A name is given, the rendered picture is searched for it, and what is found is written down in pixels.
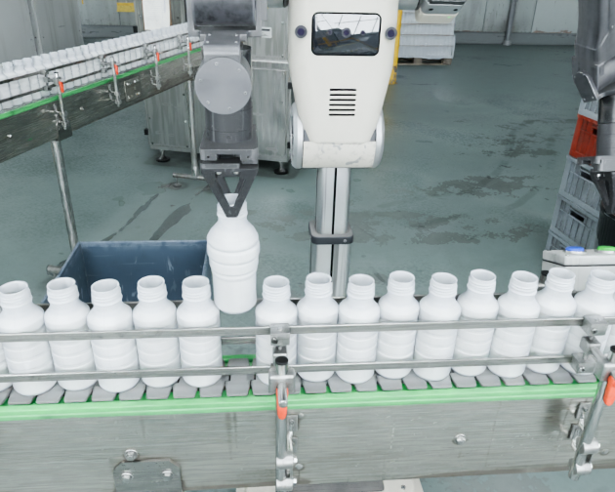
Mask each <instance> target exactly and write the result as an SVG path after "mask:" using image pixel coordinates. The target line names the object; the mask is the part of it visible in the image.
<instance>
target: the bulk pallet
mask: <svg viewBox="0 0 615 492"><path fill-rule="evenodd" d="M455 19H456V17H455V18H454V19H453V20H452V21H451V22H449V23H420V22H417V21H416V20H415V10H414V11H408V10H402V19H401V29H400V39H399V50H398V57H399V58H404V59H398V61H412V62H398V63H397V65H450V64H451V62H452V59H453V55H454V49H455V34H454V28H455V26H456V25H457V24H456V23H455ZM451 54H452V55H451ZM422 61H441V62H422Z"/></svg>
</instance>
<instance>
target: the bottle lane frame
mask: <svg viewBox="0 0 615 492"><path fill-rule="evenodd" d="M571 378H572V377H571ZM548 379H549V378H548ZM572 380H573V383H572V384H554V383H553V382H552V381H551V380H550V379H549V384H548V385H530V384H529V383H528V382H527V381H526V380H525V379H524V382H525V385H524V386H506V385H505V384H504V383H503V381H502V380H501V379H500V382H501V385H500V386H499V387H482V386H481V385H480V384H479V382H478V381H476V387H475V388H457V387H456V386H455V384H454V383H453V381H452V382H451V384H452V388H451V389H433V388H432V387H431V385H430V384H429V382H427V388H426V389H407V388H406V387H405V385H404V384H403V383H402V389H401V390H382V389H381V387H380V385H379V384H377V390H375V391H357V390H356V389H355V387H354V385H351V391H350V392H331V391H330V388H329V386H326V392H324V393H306V392H305V390H304V387H301V391H300V393H299V394H288V406H287V415H298V430H297V431H294V433H293V436H296V437H297V438H298V440H297V453H294V455H297V464H294V465H293V477H296V481H297V484H296V485H302V484H320V483H339V482H357V481H376V480H395V479H413V478H432V477H451V476H470V475H488V474H507V473H526V472H562V471H569V466H568V462H569V459H571V458H574V455H575V451H574V450H573V448H572V447H571V444H572V439H569V438H568V436H569V433H570V431H571V428H572V425H576V424H578V423H579V419H576V418H575V416H576V412H577V409H578V406H579V403H582V402H590V403H592V402H593V399H594V396H595V391H596V388H597V385H598V382H599V379H598V378H596V382H595V383H577V382H576V381H575V380H574V379H573V378H572ZM9 397H10V396H9ZM9 397H8V398H7V399H6V401H5V402H4V403H3V404H2V405H0V492H116V488H115V482H114V477H113V472H112V471H113V469H114V468H115V467H116V466H117V465H118V464H119V463H120V462H121V461H122V460H128V461H133V460H140V459H161V458H170V459H171V460H173V461H174V462H176V463H177V464H179V465H180V466H181V476H182V485H183V491H189V490H208V489H227V488H245V487H264V486H275V394H273V395H254V394H253V391H252V389H249V392H248V395H246V396H227V395H226V390H225V389H224V391H223V394H222V396H220V397H200V391H199V390H197V393H196V395H195V397H194V398H174V395H173V392H172V391H171V392H170V395H169V397H168V398H167V399H146V392H144V394H143V397H142V399H140V400H119V393H117V395H116V396H115V398H114V400H112V401H95V402H93V401H92V394H90V396H89V397H88V399H87V401H85V402H69V403H65V402H64V395H63V396H62V398H61V400H60V401H59V402H58V403H44V404H37V403H36V398H37V395H36V396H35V398H34V399H33V400H32V402H31V403H30V404H19V405H9V404H8V400H9ZM293 436H292V437H293ZM594 437H595V438H596V440H597V441H598V442H599V444H600V448H599V450H598V453H596V454H594V457H593V460H592V465H593V468H592V470H600V469H615V400H614V402H613V404H612V405H610V406H607V405H606V404H605V405H604V408H603V411H602V414H601V417H600V420H599V423H598V425H597V428H596V431H595V434H594Z"/></svg>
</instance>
